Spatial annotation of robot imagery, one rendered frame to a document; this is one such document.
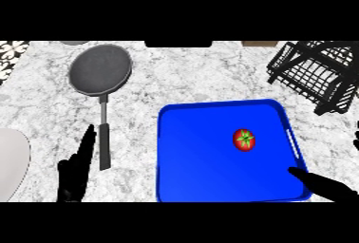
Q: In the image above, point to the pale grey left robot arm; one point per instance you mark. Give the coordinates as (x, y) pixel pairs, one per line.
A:
(12, 164)

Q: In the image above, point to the blue plastic tray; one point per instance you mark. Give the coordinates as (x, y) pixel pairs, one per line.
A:
(224, 152)

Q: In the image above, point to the dark grey frying pan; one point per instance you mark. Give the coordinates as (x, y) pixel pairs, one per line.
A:
(99, 71)

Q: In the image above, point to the black white patterned tile panel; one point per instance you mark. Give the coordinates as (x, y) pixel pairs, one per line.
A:
(9, 58)

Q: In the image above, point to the red tomato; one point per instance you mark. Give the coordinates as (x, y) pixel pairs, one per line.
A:
(242, 140)

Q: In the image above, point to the brown wooden block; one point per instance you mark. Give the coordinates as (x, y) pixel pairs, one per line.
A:
(260, 43)

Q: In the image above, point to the grey round dish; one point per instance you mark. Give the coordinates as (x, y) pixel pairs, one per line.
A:
(74, 42)

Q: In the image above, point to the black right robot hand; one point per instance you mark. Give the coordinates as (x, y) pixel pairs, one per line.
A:
(326, 188)

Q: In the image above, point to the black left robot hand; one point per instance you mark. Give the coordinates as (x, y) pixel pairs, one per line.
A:
(74, 171)

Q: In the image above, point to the black flat appliance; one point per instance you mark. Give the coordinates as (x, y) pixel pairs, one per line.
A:
(179, 44)

